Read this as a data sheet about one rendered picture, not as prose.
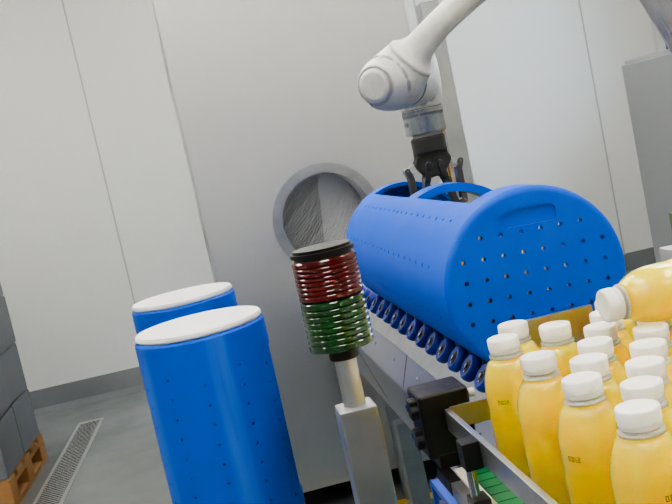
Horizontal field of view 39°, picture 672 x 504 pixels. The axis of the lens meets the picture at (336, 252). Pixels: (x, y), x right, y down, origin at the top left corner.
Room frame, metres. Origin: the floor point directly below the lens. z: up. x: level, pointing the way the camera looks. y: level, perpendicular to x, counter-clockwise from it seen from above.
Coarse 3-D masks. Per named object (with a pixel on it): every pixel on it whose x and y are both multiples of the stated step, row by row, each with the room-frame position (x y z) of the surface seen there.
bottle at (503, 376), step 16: (496, 368) 1.12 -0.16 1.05; (512, 368) 1.12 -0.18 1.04; (496, 384) 1.12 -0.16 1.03; (512, 384) 1.11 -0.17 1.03; (496, 400) 1.12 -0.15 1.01; (512, 400) 1.11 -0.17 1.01; (496, 416) 1.12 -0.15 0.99; (512, 416) 1.11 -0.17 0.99; (496, 432) 1.13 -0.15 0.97; (512, 432) 1.11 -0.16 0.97; (512, 448) 1.11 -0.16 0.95
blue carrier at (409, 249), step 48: (384, 192) 2.24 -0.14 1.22; (432, 192) 1.78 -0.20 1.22; (480, 192) 1.80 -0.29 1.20; (528, 192) 1.39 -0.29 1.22; (384, 240) 1.81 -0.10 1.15; (432, 240) 1.48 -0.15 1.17; (480, 240) 1.38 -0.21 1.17; (528, 240) 1.39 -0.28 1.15; (576, 240) 1.40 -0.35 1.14; (384, 288) 1.88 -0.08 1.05; (432, 288) 1.44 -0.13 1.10; (480, 288) 1.37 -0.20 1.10; (528, 288) 1.38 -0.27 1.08; (576, 288) 1.39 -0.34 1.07; (480, 336) 1.37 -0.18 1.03
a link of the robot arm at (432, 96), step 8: (432, 56) 2.04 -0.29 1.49; (432, 64) 2.03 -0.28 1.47; (432, 72) 2.02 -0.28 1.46; (432, 80) 2.01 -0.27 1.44; (440, 80) 2.06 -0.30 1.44; (432, 88) 2.01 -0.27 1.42; (440, 88) 2.05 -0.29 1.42; (424, 96) 2.00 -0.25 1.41; (432, 96) 2.02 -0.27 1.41; (440, 96) 2.05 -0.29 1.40; (416, 104) 2.01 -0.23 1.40; (424, 104) 2.03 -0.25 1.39; (432, 104) 2.03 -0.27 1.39; (440, 104) 2.05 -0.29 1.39
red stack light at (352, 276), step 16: (336, 256) 0.88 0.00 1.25; (352, 256) 0.89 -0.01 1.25; (304, 272) 0.88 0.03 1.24; (320, 272) 0.88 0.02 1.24; (336, 272) 0.88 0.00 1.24; (352, 272) 0.89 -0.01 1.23; (304, 288) 0.89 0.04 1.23; (320, 288) 0.88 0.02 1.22; (336, 288) 0.88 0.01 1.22; (352, 288) 0.88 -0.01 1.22
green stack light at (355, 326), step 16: (304, 304) 0.89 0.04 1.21; (320, 304) 0.88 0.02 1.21; (336, 304) 0.88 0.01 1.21; (352, 304) 0.88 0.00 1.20; (304, 320) 0.90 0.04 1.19; (320, 320) 0.88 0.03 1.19; (336, 320) 0.88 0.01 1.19; (352, 320) 0.88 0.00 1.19; (368, 320) 0.90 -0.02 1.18; (320, 336) 0.88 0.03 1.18; (336, 336) 0.88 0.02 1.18; (352, 336) 0.88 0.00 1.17; (368, 336) 0.89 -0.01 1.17; (320, 352) 0.88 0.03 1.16; (336, 352) 0.88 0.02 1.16
